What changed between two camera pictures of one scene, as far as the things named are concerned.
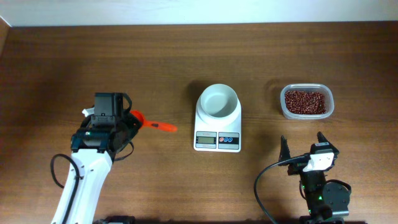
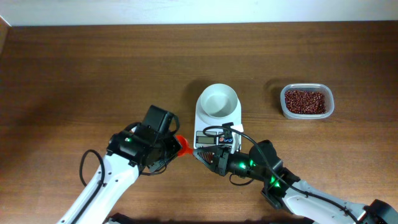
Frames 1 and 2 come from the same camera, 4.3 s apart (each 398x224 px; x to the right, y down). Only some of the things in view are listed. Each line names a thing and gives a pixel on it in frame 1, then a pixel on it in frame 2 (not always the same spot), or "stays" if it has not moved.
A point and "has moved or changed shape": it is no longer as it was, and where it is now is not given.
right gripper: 298,166 → 221,162
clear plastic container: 304,101 stays
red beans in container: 305,102 stays
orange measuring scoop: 155,125 has moved or changed shape
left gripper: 133,122 → 171,145
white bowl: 219,101 stays
